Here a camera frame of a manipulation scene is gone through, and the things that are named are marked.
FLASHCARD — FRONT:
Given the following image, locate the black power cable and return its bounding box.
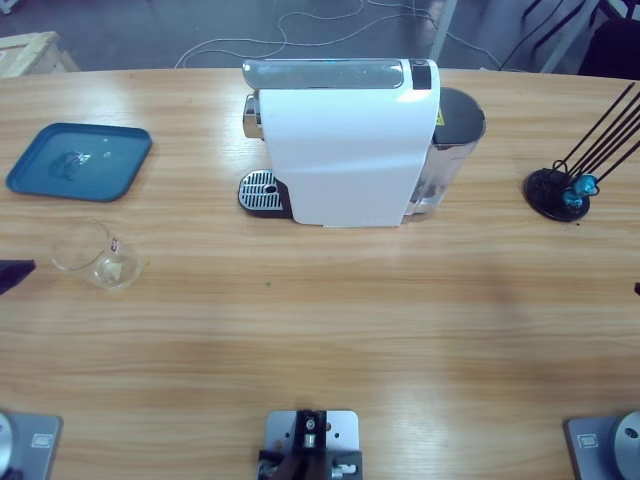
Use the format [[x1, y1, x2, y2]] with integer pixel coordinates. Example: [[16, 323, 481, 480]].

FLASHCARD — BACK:
[[498, 0, 599, 70]]

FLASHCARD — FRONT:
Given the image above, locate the white metal frame leg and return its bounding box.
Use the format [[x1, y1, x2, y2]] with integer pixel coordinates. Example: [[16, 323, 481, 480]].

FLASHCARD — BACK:
[[428, 0, 459, 65], [541, 0, 601, 75]]

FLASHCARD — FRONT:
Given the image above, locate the teal plastic tray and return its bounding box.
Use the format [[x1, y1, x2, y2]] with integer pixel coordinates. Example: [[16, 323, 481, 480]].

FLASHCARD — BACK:
[[4, 122, 154, 204]]

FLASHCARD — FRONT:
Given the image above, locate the clear water tank black lid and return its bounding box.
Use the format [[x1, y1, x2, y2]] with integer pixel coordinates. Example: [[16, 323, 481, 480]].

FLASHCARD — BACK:
[[404, 85, 487, 217]]

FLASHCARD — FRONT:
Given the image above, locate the black capsule holder with rods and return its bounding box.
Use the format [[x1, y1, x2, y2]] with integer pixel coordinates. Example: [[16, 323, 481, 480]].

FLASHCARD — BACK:
[[523, 82, 640, 222]]

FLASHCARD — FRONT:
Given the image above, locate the clear drinking glass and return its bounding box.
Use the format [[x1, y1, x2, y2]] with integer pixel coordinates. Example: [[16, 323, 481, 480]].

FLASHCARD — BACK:
[[49, 219, 144, 291]]

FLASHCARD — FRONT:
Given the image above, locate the white floor cable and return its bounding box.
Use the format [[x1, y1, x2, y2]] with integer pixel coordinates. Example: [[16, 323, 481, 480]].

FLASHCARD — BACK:
[[174, 0, 501, 71]]

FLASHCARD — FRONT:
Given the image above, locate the silver coffee machine lever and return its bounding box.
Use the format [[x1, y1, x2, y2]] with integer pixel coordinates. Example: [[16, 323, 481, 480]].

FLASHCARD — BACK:
[[241, 58, 405, 90]]

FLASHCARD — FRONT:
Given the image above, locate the white capsule coffee machine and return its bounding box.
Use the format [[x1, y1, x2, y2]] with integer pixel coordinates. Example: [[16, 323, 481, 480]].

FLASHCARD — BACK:
[[242, 57, 442, 230]]

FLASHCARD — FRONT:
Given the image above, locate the black office chair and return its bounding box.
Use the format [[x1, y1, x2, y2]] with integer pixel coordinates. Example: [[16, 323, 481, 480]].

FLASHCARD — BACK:
[[522, 0, 640, 81]]

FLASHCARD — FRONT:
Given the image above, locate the black drip tray silver grate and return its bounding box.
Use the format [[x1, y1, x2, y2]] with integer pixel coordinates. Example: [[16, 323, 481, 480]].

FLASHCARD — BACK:
[[237, 168, 292, 221]]

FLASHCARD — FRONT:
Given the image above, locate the wooden crate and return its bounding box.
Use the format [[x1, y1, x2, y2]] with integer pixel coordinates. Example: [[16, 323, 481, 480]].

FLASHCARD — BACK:
[[0, 30, 81, 79]]

